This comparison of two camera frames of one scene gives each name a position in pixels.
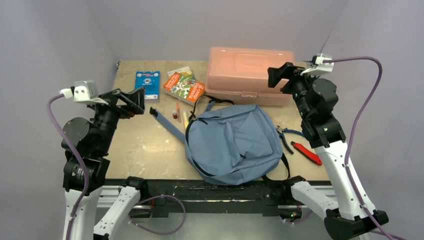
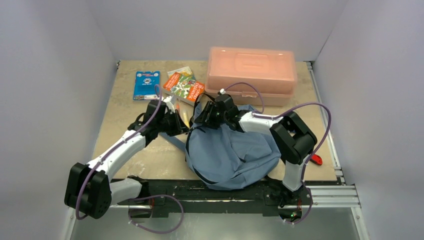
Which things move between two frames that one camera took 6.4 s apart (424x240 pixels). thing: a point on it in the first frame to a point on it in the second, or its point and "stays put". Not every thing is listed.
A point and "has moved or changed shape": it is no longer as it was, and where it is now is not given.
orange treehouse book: (185, 87) stays put
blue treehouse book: (151, 81) stays put
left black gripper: (134, 101) to (180, 127)
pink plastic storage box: (241, 74) stays put
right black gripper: (292, 76) to (208, 114)
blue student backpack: (230, 145) has moved or changed shape
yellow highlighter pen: (185, 119) stays put
